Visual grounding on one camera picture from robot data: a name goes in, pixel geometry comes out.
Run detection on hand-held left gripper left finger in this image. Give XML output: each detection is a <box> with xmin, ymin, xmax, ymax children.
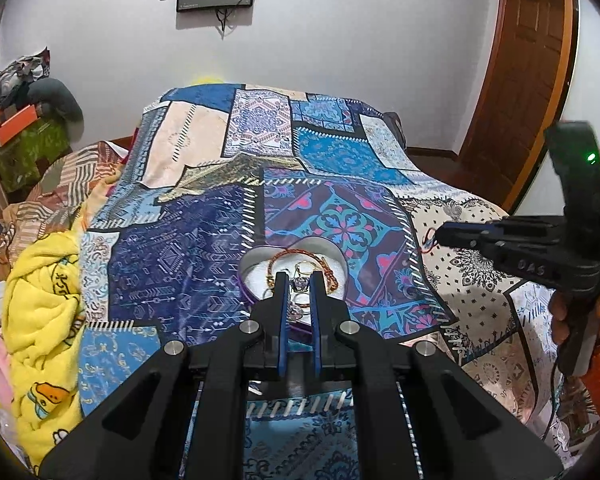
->
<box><xmin>39</xmin><ymin>271</ymin><xmax>290</xmax><ymax>480</ymax></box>

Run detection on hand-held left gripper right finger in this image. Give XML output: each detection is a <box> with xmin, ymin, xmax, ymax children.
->
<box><xmin>307</xmin><ymin>270</ymin><xmax>565</xmax><ymax>480</ymax></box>

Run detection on person's right hand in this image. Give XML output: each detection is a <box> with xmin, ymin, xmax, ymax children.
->
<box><xmin>551</xmin><ymin>287</ymin><xmax>600</xmax><ymax>348</ymax></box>

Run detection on blue patchwork blanket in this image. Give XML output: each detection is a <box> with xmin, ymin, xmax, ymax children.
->
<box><xmin>77</xmin><ymin>82</ymin><xmax>578</xmax><ymax>480</ymax></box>

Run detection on brown wooden door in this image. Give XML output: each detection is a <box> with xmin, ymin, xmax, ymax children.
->
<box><xmin>456</xmin><ymin>0</ymin><xmax>567</xmax><ymax>202</ymax></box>

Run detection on dark bag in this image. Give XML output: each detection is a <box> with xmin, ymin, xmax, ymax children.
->
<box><xmin>382</xmin><ymin>111</ymin><xmax>409</xmax><ymax>150</ymax></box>

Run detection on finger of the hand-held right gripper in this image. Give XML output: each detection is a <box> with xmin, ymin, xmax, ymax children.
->
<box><xmin>437</xmin><ymin>237</ymin><xmax>520</xmax><ymax>270</ymax></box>
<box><xmin>434</xmin><ymin>215</ymin><xmax>570</xmax><ymax>242</ymax></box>

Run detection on striped orange blanket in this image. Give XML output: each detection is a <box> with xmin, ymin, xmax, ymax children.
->
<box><xmin>0</xmin><ymin>140</ymin><xmax>132</xmax><ymax>282</ymax></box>

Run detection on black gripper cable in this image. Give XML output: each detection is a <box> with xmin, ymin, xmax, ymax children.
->
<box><xmin>542</xmin><ymin>355</ymin><xmax>565</xmax><ymax>443</ymax></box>

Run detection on orange box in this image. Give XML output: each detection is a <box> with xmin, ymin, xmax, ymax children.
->
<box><xmin>0</xmin><ymin>105</ymin><xmax>39</xmax><ymax>144</ymax></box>

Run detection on heart-shaped purple tin box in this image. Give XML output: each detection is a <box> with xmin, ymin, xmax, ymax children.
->
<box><xmin>239</xmin><ymin>245</ymin><xmax>351</xmax><ymax>347</ymax></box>

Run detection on yellow fleece blanket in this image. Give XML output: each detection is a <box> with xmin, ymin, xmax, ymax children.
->
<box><xmin>4</xmin><ymin>204</ymin><xmax>90</xmax><ymax>467</ymax></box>

